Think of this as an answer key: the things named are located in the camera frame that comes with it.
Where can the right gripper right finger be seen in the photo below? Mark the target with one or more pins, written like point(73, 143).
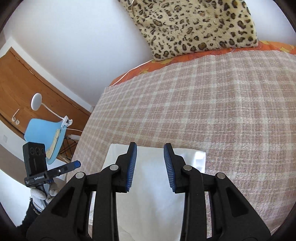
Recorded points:
point(174, 168)

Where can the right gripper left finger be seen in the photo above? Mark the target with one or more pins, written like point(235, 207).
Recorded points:
point(126, 165)

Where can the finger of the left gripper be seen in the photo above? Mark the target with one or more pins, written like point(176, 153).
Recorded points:
point(73, 165)

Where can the white t-shirt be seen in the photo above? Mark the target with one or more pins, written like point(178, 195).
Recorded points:
point(150, 210)

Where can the black sleeved left forearm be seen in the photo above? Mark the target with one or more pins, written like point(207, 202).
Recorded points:
point(31, 214)

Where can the white gloved left hand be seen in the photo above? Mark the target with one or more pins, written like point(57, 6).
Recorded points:
point(41, 198)

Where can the blue plastic chair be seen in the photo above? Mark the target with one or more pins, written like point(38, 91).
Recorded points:
point(49, 133)

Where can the white clip desk lamp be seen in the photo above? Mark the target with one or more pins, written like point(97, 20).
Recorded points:
point(36, 103)

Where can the pink plaid blanket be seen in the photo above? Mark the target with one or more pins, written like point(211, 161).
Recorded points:
point(238, 107)

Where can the wooden door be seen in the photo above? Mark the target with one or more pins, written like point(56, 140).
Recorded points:
point(19, 82)

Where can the leopard print pillow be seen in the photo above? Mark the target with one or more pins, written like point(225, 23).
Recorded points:
point(176, 28)

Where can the orange floral bed sheet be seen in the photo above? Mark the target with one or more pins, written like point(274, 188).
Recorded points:
point(153, 65)

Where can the black camera box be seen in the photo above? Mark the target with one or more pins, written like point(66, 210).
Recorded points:
point(34, 157)

